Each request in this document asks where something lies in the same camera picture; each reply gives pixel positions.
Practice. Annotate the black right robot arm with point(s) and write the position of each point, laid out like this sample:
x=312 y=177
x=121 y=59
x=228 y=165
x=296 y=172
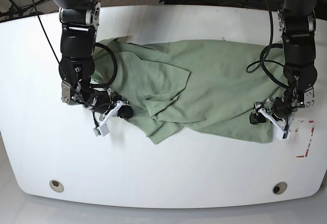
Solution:
x=80 y=21

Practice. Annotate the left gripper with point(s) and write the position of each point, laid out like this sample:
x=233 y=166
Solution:
x=283 y=108

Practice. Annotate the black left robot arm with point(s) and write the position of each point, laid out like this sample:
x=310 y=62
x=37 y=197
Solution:
x=297 y=22

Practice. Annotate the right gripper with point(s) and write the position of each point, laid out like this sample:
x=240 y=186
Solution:
x=105 y=103

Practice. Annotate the green T-shirt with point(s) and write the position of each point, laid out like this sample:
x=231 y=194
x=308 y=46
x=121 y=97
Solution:
x=197 y=84

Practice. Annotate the red tape rectangle marking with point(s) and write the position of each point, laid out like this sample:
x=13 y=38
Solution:
x=303 y=136

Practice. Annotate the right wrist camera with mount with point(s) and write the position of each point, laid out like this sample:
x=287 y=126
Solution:
x=102 y=128

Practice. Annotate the right table grommet hole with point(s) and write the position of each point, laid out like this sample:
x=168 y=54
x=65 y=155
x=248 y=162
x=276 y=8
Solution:
x=279 y=188

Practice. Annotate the table grommet hole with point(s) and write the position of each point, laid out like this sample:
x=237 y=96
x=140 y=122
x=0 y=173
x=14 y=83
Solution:
x=56 y=186
x=279 y=188

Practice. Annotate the black tripod legs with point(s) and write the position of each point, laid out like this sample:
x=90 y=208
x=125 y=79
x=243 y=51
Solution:
x=16 y=12

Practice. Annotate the left table grommet hole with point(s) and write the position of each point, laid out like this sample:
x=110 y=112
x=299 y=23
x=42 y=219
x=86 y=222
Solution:
x=56 y=186

